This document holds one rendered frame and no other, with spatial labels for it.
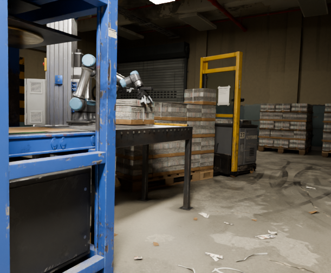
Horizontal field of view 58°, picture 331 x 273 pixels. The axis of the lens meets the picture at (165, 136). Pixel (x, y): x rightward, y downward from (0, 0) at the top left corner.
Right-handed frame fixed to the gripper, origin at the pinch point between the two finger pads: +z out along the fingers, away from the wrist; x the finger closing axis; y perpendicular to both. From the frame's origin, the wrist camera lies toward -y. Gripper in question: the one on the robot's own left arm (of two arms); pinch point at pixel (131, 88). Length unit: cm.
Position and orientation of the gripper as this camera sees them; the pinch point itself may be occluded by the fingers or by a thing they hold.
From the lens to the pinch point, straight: 391.1
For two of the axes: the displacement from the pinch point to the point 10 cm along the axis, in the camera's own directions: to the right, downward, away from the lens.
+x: 4.7, 2.1, -8.6
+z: 8.8, -0.1, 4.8
